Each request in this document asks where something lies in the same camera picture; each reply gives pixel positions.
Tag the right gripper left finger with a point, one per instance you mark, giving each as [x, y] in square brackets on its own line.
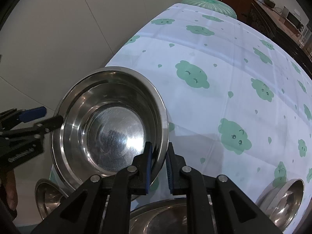
[140, 181]

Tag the small stainless steel bowl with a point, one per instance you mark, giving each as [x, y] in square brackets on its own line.
[281, 200]

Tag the medium stainless steel bowl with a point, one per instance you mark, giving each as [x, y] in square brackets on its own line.
[166, 216]

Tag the white green cloud tablecloth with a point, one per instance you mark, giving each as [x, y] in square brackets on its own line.
[237, 103]

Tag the white microwave oven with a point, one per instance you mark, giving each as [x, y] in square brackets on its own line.
[293, 20]

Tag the person's left hand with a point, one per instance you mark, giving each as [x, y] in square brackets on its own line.
[11, 191]

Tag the large stainless steel bowl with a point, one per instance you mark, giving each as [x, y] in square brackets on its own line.
[108, 117]

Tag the steel bowl at left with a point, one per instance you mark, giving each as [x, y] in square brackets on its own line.
[48, 196]

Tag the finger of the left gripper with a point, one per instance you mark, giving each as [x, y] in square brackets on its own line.
[32, 114]
[49, 125]

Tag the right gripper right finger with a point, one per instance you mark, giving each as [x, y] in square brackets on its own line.
[177, 182]

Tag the dark wooden cabinet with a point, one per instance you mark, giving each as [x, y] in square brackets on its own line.
[271, 24]

